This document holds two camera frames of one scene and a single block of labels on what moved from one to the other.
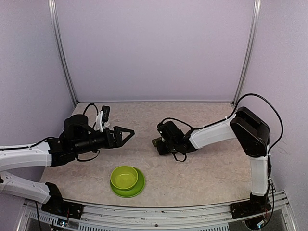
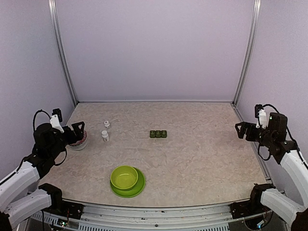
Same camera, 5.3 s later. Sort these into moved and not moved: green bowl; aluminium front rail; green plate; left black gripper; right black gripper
Moved: left black gripper; right black gripper
Not moved: green plate; aluminium front rail; green bowl
